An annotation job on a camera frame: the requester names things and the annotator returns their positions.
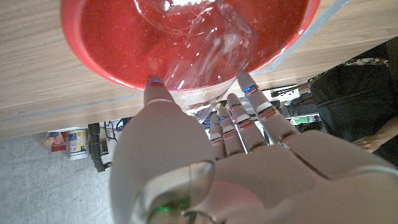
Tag red bowl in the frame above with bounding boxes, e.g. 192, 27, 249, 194
60, 0, 321, 92

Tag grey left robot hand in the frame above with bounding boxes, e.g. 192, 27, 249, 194
108, 72, 398, 224

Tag colourful printed cup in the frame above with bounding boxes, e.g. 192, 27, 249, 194
45, 132, 63, 147

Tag white canister with label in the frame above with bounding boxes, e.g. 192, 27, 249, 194
67, 129, 89, 161

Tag clear plastic bottle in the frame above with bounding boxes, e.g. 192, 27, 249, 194
133, 0, 259, 124

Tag white power strip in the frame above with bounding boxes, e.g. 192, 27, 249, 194
262, 84, 301, 100

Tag standing person black shorts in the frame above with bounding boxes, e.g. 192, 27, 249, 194
309, 37, 398, 156

